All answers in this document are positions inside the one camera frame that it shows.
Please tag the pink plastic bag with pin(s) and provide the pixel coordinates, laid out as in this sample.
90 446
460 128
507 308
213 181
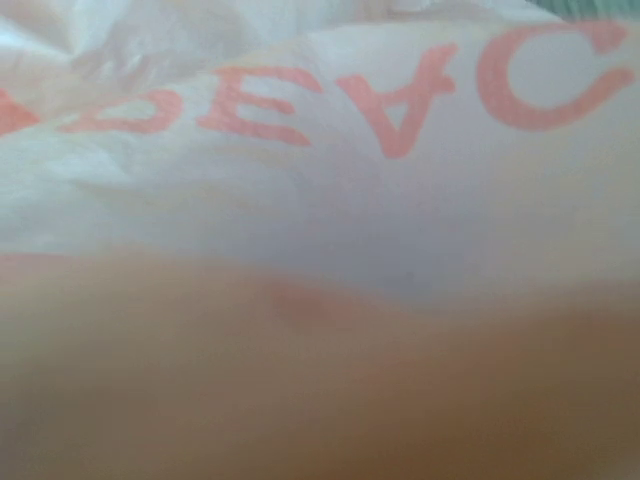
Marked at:
404 247

